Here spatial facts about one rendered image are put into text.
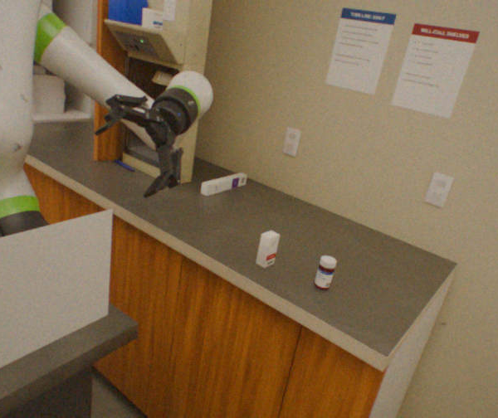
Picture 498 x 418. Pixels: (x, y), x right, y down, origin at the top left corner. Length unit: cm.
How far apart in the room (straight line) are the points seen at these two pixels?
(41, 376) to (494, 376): 150
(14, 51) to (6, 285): 39
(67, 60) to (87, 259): 48
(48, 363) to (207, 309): 60
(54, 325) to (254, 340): 59
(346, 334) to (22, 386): 67
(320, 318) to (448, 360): 87
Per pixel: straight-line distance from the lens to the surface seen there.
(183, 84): 100
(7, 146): 78
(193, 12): 165
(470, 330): 178
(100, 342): 93
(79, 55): 112
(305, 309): 110
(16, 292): 83
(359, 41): 172
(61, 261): 85
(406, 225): 170
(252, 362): 132
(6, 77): 82
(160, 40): 159
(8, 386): 87
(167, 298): 149
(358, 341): 106
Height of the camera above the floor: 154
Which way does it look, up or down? 22 degrees down
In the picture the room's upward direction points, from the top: 10 degrees clockwise
